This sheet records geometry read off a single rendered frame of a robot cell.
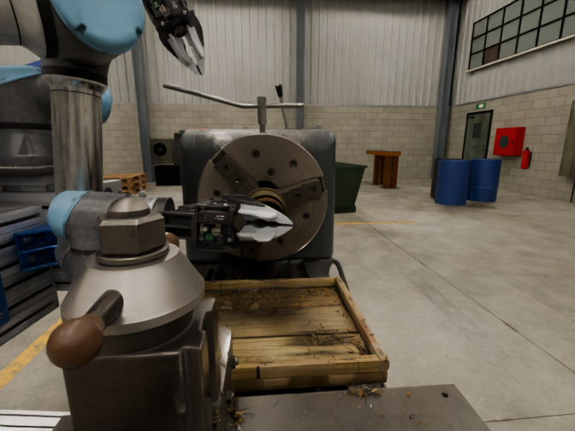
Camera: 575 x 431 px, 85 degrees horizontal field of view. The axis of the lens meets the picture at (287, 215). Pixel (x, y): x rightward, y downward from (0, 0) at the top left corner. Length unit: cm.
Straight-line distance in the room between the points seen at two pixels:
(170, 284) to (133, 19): 42
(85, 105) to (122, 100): 1087
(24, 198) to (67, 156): 34
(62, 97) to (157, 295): 52
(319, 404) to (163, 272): 22
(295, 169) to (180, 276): 59
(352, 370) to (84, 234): 44
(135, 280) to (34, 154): 81
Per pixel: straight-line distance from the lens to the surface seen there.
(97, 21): 53
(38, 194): 96
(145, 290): 19
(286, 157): 76
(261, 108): 79
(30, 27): 54
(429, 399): 38
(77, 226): 56
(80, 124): 66
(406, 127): 1186
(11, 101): 99
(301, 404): 35
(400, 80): 1193
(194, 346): 20
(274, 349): 56
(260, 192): 65
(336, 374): 52
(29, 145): 99
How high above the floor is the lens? 121
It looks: 13 degrees down
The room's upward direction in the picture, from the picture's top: straight up
